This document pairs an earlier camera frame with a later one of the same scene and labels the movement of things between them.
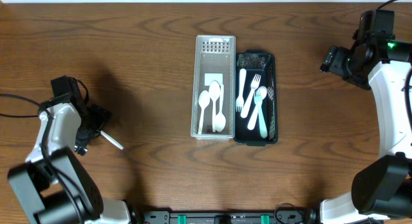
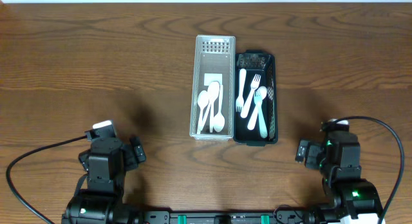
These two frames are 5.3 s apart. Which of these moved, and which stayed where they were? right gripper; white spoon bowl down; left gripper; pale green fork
Moved: left gripper; right gripper
Stayed: pale green fork; white spoon bowl down
